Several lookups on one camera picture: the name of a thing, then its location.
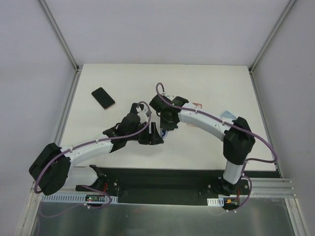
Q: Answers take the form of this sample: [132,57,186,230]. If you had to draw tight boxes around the right white cable duct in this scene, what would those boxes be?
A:
[207,197,224,207]

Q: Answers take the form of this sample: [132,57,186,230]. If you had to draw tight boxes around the right aluminium frame post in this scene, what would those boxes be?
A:
[249,0,298,75]

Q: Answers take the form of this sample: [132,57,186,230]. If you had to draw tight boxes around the white cable duct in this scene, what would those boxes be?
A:
[41,193,118,204]
[207,197,224,207]

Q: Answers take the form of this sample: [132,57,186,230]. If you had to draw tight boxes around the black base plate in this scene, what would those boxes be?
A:
[75,166,283,205]

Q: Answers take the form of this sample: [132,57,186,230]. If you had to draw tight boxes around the left aluminium frame post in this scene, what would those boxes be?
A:
[36,0,80,72]

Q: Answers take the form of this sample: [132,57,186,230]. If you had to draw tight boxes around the light blue phone case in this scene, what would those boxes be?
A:
[220,111,237,120]

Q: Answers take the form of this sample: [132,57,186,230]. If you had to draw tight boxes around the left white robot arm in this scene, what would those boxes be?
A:
[29,102,164,196]

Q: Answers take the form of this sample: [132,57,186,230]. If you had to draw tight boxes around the left white cable duct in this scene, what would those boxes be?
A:
[41,193,118,204]

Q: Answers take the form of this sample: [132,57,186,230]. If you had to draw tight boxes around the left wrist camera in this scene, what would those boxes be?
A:
[136,104,151,124]

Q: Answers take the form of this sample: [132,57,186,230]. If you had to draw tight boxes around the aluminium frame post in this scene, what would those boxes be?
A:
[36,0,80,72]
[249,0,298,75]

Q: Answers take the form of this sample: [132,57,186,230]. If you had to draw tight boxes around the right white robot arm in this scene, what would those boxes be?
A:
[149,95,255,194]

